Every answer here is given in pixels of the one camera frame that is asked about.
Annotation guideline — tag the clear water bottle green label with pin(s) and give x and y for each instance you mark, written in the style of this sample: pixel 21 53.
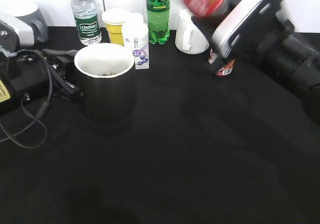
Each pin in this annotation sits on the clear water bottle green label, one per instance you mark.
pixel 85 14

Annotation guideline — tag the white ceramic mug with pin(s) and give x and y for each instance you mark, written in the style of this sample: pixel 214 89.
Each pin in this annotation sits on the white ceramic mug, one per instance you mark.
pixel 189 39

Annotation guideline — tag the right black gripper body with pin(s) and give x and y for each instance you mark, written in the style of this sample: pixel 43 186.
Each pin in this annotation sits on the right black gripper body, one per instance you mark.
pixel 264 29

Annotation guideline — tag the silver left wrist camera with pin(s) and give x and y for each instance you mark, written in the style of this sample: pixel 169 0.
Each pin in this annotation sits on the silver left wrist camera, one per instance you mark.
pixel 15 34

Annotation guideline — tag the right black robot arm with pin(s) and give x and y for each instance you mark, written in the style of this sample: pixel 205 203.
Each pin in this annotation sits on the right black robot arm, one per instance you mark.
pixel 295 66

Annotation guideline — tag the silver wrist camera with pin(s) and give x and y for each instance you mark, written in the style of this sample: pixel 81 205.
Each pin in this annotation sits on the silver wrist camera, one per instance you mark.
pixel 15 34
pixel 228 32

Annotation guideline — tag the yellow paper cup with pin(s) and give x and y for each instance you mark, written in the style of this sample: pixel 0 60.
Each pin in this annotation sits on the yellow paper cup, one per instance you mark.
pixel 114 19

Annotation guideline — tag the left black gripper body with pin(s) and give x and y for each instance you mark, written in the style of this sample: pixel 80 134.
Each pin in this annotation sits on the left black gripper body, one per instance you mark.
pixel 28 72

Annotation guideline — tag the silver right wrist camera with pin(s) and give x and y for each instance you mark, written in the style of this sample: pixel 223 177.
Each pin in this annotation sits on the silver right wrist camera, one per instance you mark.
pixel 228 32

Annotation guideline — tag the green sprite bottle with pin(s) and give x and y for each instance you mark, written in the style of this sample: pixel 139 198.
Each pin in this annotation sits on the green sprite bottle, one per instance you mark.
pixel 158 13

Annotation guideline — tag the black mug white inside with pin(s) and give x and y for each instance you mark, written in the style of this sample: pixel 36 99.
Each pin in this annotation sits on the black mug white inside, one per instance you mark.
pixel 106 74

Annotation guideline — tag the white blueberry milk carton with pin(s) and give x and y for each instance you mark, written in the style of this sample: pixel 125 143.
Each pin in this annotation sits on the white blueberry milk carton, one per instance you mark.
pixel 136 40

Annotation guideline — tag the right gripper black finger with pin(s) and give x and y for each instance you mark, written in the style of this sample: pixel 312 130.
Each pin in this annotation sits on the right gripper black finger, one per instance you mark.
pixel 208 25

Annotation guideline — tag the cola bottle red label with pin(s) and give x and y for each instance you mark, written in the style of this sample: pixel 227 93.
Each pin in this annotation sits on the cola bottle red label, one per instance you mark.
pixel 211 12

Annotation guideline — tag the brown coffee drink bottle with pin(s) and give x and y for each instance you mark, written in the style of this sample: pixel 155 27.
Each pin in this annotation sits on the brown coffee drink bottle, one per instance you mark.
pixel 226 68

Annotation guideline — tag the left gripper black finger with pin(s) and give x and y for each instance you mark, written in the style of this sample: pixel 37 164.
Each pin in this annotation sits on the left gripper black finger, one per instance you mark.
pixel 65 85
pixel 59 58

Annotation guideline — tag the grey ceramic mug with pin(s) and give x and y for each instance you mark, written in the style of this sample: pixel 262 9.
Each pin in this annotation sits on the grey ceramic mug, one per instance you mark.
pixel 30 13

